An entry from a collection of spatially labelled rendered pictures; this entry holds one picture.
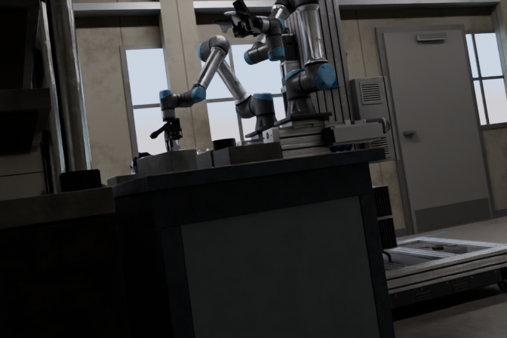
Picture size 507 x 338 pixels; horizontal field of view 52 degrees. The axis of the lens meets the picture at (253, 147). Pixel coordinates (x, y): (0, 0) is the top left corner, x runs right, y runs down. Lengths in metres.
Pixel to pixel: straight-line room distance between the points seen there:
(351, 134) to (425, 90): 3.36
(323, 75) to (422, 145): 3.31
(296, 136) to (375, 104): 0.58
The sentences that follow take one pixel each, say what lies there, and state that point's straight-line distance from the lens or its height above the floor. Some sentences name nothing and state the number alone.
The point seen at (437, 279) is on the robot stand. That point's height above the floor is 0.16.
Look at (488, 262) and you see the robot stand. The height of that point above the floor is 0.18.
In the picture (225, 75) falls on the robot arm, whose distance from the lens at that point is 3.08.
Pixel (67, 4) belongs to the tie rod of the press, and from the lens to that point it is 1.34.
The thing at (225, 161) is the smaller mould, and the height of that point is 0.82.
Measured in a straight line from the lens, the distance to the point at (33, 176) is 1.77.
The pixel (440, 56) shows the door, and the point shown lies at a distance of 6.03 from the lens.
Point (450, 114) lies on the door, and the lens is 5.95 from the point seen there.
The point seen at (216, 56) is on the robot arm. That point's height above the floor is 1.46.
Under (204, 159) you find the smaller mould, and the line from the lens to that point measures 1.73.
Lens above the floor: 0.75
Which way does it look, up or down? 4 degrees up
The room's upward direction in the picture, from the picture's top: 8 degrees counter-clockwise
